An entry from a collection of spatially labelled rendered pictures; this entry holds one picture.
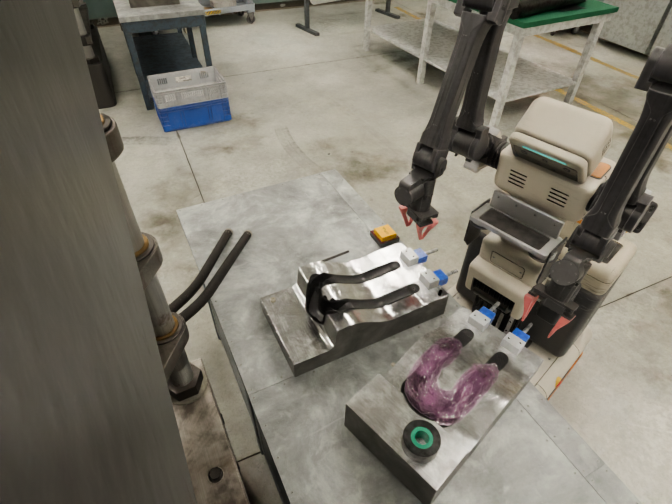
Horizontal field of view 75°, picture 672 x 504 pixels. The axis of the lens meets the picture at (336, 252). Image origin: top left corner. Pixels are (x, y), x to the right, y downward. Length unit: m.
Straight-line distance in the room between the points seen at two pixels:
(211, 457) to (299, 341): 0.35
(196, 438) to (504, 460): 0.74
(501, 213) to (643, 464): 1.35
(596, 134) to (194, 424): 1.22
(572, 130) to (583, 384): 1.49
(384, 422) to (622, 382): 1.70
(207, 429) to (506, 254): 1.04
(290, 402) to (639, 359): 1.96
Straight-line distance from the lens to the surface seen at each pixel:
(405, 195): 1.17
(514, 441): 1.24
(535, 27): 4.13
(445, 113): 1.16
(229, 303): 1.42
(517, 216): 1.43
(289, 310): 1.30
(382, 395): 1.09
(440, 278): 1.36
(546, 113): 1.30
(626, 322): 2.86
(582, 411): 2.39
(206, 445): 1.20
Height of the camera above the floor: 1.86
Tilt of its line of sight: 43 degrees down
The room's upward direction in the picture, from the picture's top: 1 degrees clockwise
